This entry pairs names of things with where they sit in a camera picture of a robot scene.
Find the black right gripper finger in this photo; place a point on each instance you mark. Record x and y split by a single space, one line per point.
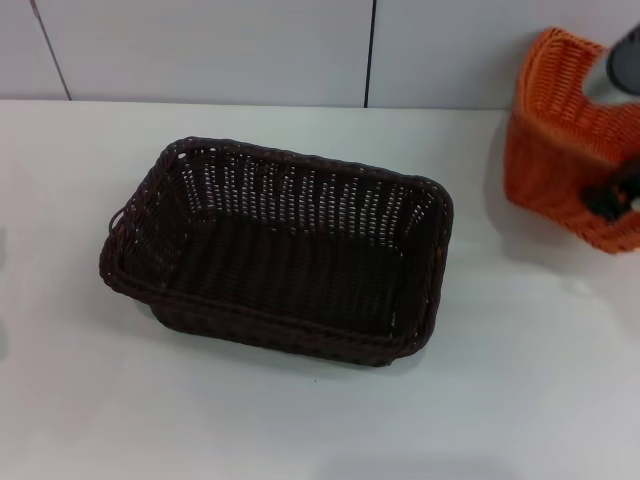
612 197

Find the orange woven basket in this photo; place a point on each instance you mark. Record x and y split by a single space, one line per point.
545 165

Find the dark brown woven basket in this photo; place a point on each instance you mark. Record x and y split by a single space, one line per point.
280 270

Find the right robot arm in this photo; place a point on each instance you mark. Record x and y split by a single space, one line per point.
625 60

